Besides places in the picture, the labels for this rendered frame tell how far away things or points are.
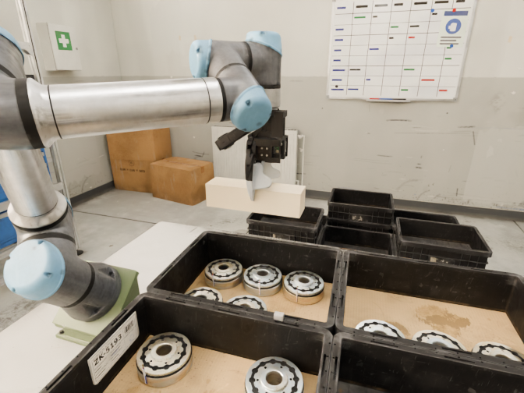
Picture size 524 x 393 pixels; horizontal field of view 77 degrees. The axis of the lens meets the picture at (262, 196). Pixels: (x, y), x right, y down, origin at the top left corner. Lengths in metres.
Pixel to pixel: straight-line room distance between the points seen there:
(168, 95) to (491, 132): 3.43
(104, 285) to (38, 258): 0.18
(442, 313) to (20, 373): 1.00
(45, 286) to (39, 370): 0.26
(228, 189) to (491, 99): 3.16
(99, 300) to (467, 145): 3.40
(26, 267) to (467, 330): 0.96
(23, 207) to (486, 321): 1.05
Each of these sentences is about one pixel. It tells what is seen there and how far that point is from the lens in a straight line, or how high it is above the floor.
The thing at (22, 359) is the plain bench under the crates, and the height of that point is 0.70.
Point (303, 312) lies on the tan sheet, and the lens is 0.83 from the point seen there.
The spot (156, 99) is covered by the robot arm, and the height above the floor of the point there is 1.32.
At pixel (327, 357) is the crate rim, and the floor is 0.93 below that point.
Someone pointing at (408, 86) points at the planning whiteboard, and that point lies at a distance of 3.56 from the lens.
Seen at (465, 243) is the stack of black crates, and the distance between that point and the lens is 2.12.
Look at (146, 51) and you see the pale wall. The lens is 4.39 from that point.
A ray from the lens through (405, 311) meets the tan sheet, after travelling 0.89.
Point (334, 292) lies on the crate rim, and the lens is 0.74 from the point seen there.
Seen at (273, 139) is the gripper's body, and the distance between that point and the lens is 0.74.
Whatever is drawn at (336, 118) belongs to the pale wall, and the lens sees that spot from 3.60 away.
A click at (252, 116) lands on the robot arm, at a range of 0.57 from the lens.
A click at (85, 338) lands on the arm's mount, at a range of 1.03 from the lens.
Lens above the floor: 1.36
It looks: 21 degrees down
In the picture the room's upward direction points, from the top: straight up
